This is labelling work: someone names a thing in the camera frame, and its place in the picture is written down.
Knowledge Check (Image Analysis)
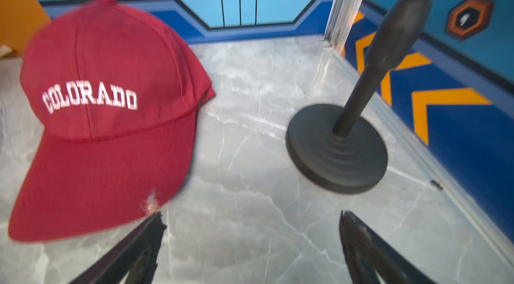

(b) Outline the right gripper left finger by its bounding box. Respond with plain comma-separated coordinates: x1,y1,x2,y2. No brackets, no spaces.
72,212,167,283

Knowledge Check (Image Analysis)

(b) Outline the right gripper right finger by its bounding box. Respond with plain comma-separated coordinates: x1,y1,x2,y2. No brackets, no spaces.
339,210,434,284

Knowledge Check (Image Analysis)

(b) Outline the maroon cap front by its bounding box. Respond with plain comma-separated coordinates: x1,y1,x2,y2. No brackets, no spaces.
8,0,215,242

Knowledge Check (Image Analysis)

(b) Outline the beige cap back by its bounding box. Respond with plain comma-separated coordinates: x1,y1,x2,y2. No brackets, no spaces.
0,44,13,58

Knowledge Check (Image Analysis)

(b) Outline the black microphone stand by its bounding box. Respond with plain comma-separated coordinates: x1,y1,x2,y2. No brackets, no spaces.
286,0,433,194

